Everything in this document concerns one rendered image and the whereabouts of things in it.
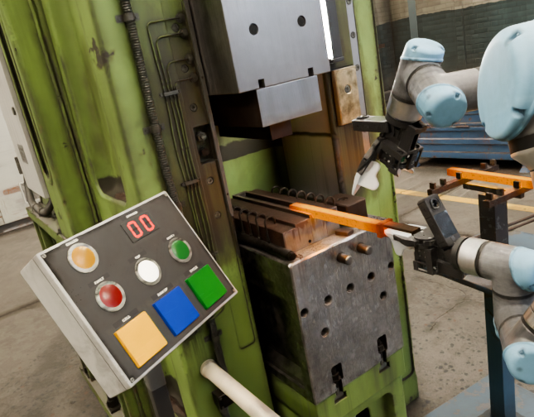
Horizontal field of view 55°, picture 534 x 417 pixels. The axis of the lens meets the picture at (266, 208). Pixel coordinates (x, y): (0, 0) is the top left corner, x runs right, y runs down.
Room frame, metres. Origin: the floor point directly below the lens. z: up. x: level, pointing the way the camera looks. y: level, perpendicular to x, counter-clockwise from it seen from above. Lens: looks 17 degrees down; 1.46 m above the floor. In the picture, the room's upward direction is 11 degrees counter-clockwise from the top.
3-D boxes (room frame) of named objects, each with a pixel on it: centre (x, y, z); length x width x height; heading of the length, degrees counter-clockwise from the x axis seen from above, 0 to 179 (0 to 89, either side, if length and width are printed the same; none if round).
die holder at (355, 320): (1.55, -0.05, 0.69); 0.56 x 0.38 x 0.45; 32
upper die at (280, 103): (1.52, 0.00, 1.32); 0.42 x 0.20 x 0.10; 32
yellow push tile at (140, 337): (0.82, 0.27, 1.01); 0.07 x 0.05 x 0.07; 147
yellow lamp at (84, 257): (0.87, 0.34, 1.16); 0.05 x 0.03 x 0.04; 122
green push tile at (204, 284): (0.99, 0.16, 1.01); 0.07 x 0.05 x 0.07; 147
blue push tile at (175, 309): (0.90, 0.21, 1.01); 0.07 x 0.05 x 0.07; 147
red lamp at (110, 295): (0.84, 0.31, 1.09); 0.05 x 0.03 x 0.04; 122
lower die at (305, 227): (1.52, 0.00, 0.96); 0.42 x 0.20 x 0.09; 32
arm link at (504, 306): (0.84, -0.43, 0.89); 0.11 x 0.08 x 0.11; 160
